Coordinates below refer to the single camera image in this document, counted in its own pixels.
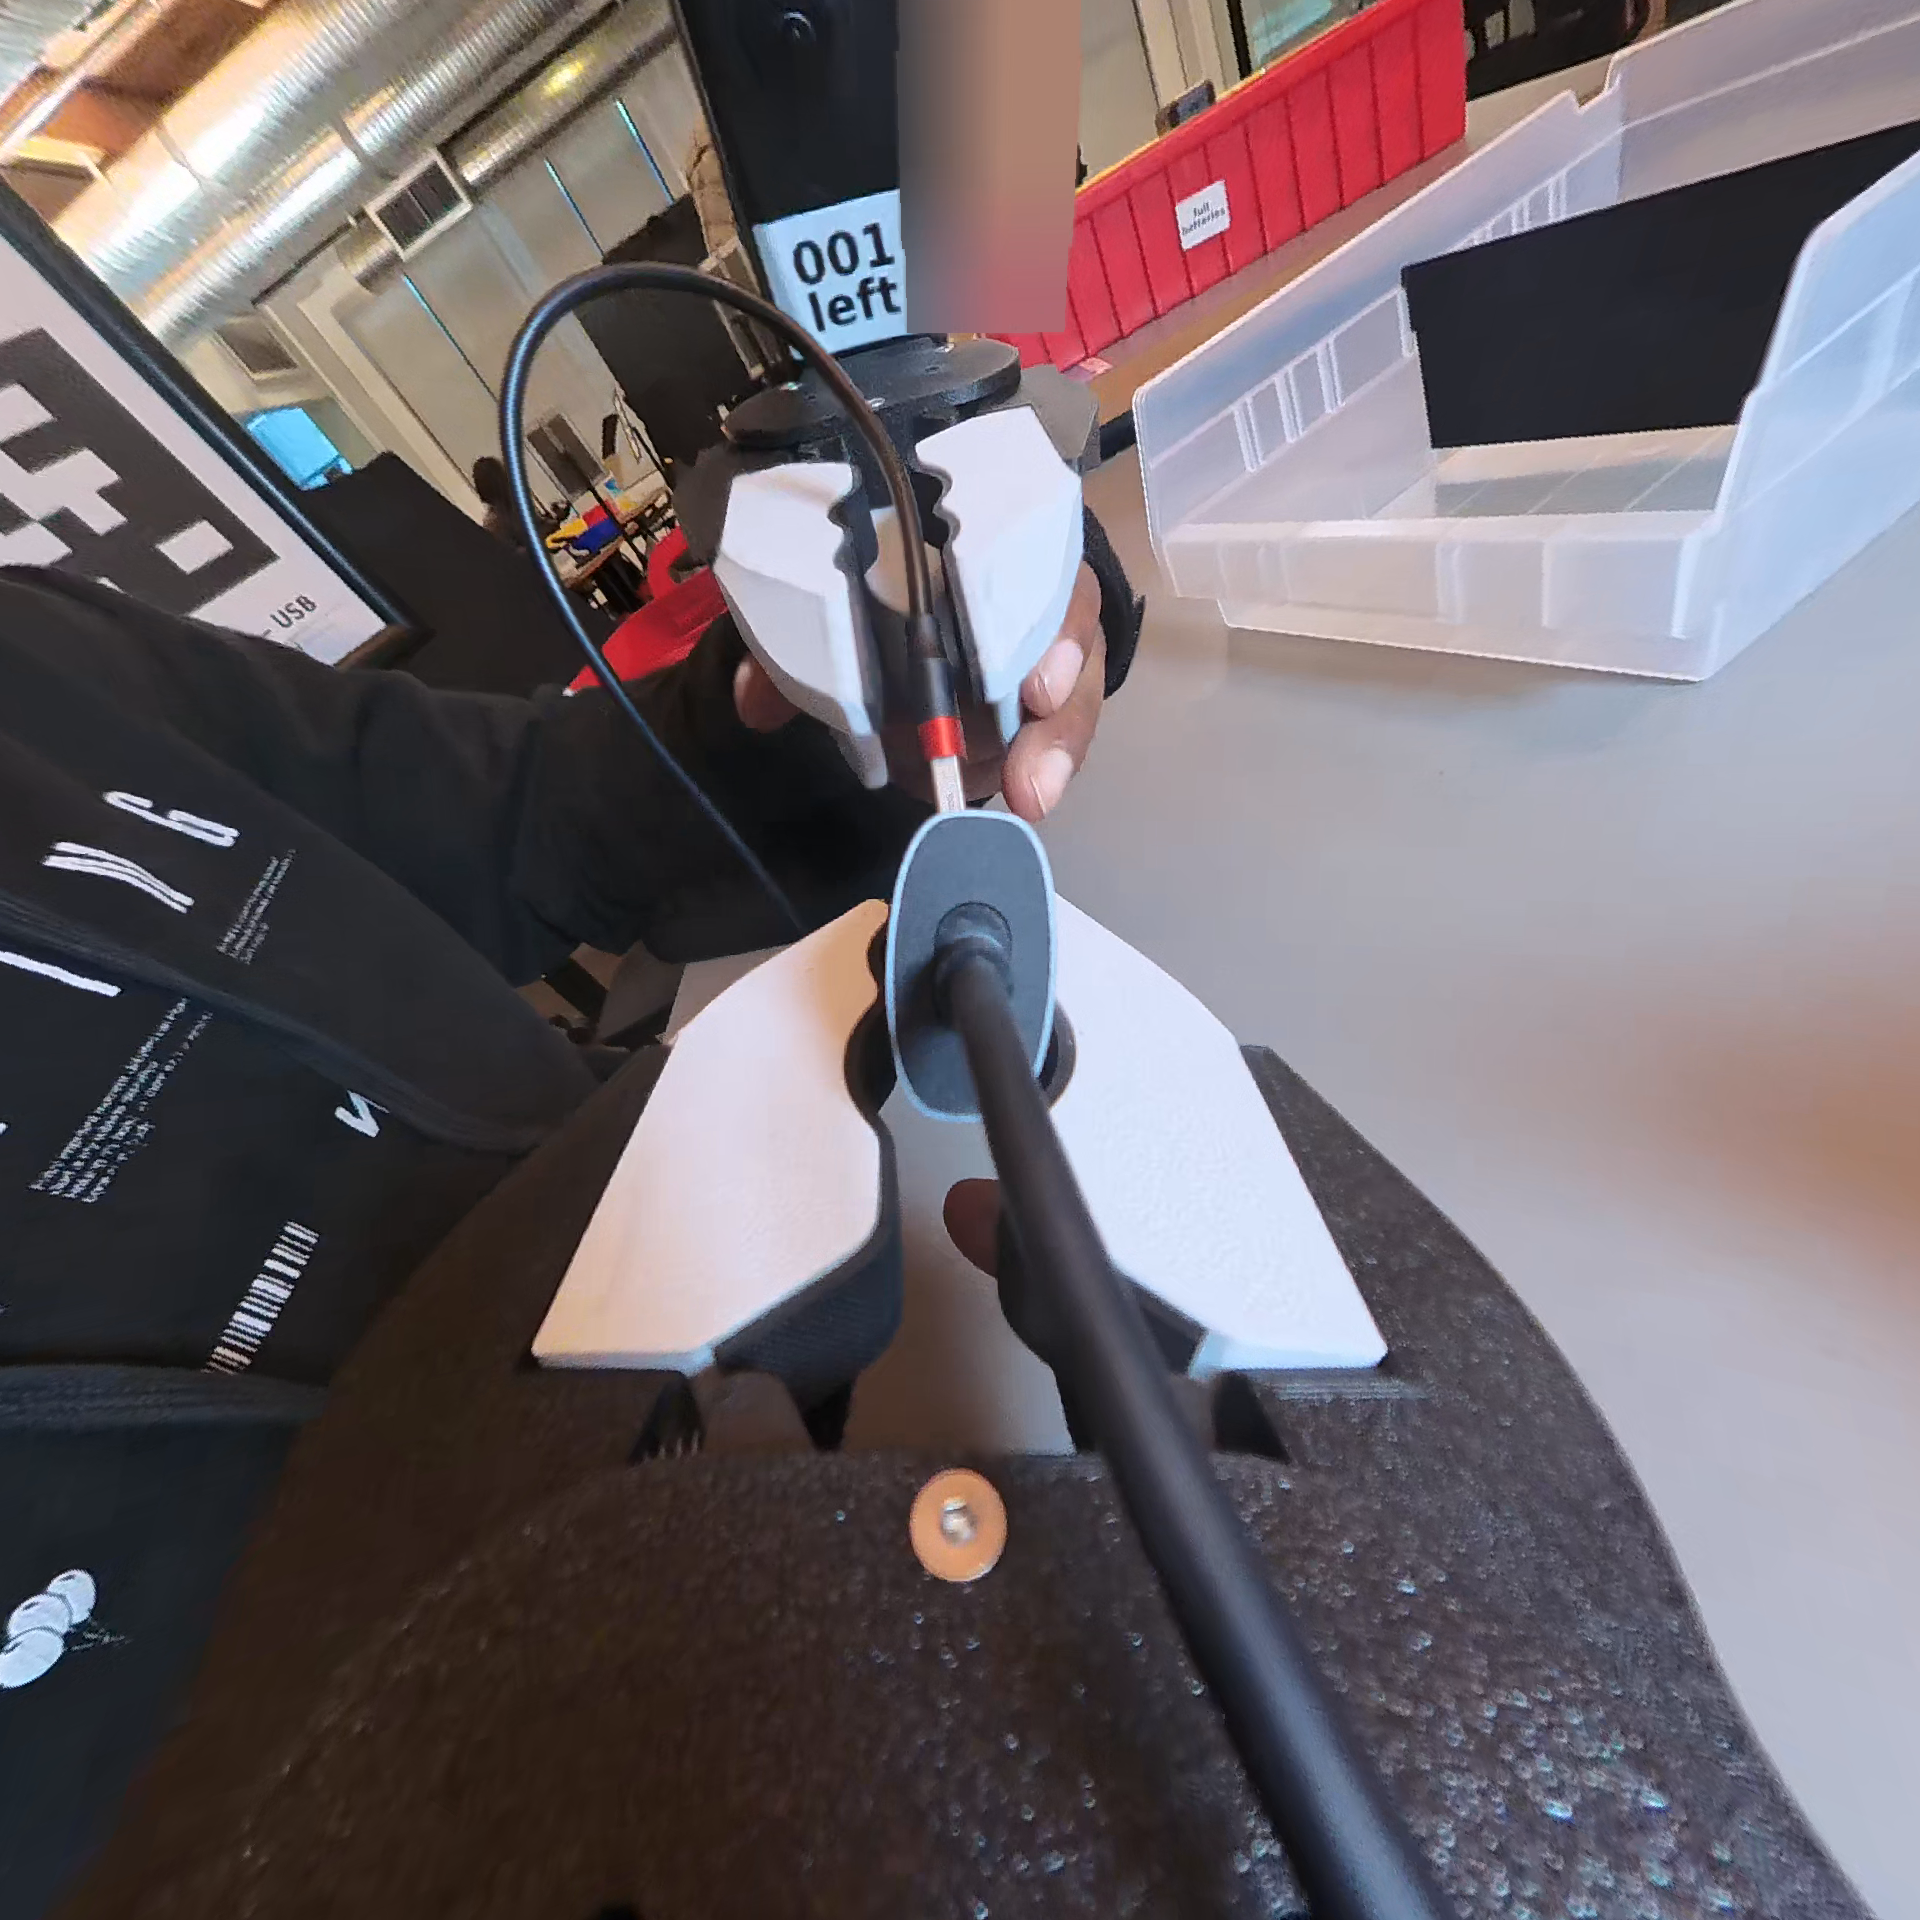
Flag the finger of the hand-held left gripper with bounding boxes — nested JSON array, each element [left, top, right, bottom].
[[922, 403, 1087, 744], [708, 456, 901, 787]]

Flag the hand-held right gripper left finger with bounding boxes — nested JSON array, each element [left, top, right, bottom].
[[533, 895, 910, 1375]]

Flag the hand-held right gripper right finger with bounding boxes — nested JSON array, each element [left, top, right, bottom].
[[997, 895, 1389, 1380]]

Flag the red black usb cable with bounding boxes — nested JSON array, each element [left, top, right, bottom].
[[499, 261, 969, 937]]

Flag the grey usb hub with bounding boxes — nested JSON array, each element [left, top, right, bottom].
[[883, 809, 1061, 1123]]

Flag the grey hub's attached cable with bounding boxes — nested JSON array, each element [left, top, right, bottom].
[[932, 898, 1441, 1920]]

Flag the clear plastic bin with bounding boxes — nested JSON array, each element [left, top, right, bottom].
[[1131, 0, 1920, 684]]

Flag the person's left forearm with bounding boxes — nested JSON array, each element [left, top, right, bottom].
[[350, 614, 918, 991]]

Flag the person's left hand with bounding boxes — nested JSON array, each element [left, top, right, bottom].
[[730, 508, 1119, 823]]

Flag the far red bin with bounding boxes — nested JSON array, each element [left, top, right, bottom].
[[1073, 0, 1467, 375]]

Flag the black bin divider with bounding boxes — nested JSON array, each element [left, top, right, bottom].
[[1402, 119, 1920, 451]]

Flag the black white marker sign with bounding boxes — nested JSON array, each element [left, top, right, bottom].
[[0, 180, 413, 669]]

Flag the silver ventilation duct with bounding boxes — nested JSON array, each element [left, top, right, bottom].
[[0, 0, 721, 345]]

